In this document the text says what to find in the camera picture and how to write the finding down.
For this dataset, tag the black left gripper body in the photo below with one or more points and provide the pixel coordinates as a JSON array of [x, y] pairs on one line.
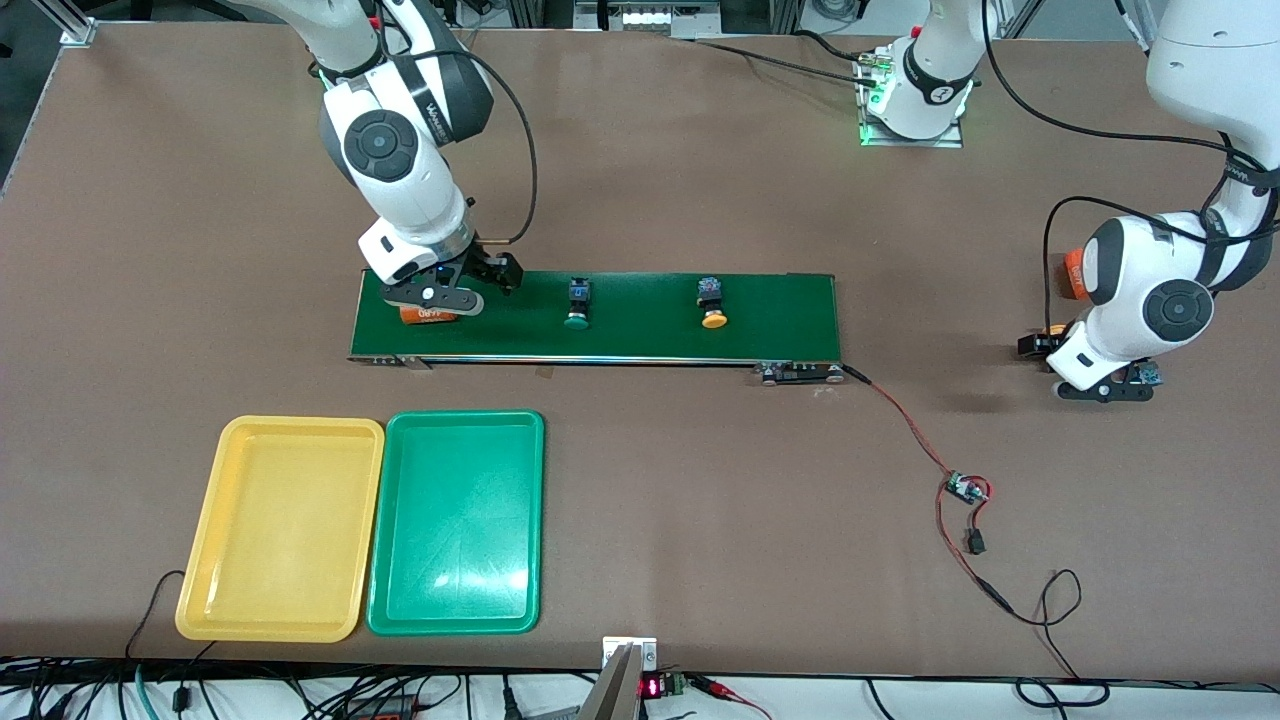
[[1036, 345]]

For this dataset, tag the orange cylinder with white print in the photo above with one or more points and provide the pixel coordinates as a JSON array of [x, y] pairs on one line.
[[1072, 275], [425, 318]]

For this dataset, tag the green push button switch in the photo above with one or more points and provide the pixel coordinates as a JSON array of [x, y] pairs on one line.
[[1152, 377], [578, 295]]

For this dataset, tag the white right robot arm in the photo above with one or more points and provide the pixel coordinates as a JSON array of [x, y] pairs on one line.
[[400, 190]]

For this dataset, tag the green conveyor belt unit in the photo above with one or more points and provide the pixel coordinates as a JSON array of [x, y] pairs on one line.
[[640, 340]]

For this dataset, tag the small green circuit board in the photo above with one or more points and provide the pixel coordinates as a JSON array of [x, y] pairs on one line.
[[966, 488]]

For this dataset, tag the short lead with black plug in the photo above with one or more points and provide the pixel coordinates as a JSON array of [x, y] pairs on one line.
[[976, 544]]

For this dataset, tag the green plastic tray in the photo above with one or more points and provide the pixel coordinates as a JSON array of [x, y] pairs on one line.
[[455, 540]]

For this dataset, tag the white lit device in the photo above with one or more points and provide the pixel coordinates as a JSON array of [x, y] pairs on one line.
[[660, 17]]

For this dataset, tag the yellow plastic tray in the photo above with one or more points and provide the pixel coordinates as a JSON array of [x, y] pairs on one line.
[[280, 530]]

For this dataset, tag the red LED display module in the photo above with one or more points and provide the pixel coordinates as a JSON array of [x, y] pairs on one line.
[[652, 687]]

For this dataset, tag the orange power strip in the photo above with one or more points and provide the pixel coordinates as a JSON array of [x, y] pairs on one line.
[[385, 712]]

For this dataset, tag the red clip lead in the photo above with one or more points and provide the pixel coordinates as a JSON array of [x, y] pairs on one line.
[[715, 686]]

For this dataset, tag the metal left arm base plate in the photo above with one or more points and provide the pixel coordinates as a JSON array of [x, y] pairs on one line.
[[945, 140]]

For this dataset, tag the small metal mounting bracket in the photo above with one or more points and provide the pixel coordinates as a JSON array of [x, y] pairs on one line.
[[645, 652]]

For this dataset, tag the grey camera mount bar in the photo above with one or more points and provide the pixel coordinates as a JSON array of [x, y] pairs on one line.
[[612, 695]]

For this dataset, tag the metal corner bracket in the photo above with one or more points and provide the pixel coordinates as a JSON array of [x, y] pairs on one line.
[[80, 32]]

